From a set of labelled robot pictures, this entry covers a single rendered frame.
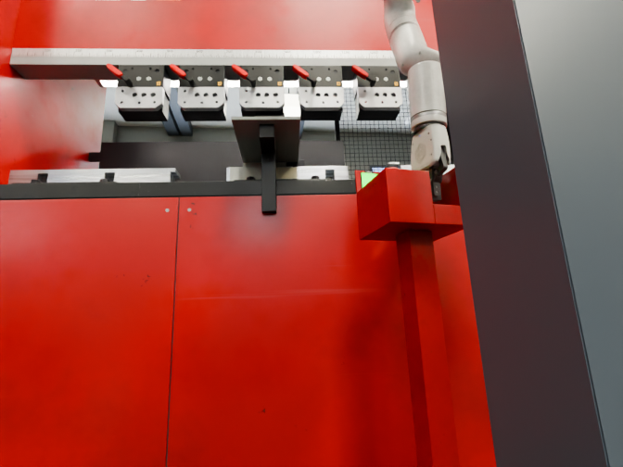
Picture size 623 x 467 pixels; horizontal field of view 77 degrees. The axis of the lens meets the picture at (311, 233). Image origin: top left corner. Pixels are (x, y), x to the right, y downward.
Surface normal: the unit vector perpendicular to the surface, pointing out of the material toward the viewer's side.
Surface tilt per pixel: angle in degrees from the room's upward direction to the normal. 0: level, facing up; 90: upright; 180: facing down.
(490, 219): 90
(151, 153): 90
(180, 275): 90
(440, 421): 90
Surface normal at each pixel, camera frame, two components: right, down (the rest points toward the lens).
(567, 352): -0.99, 0.00
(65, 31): 0.06, -0.25
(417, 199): 0.28, -0.25
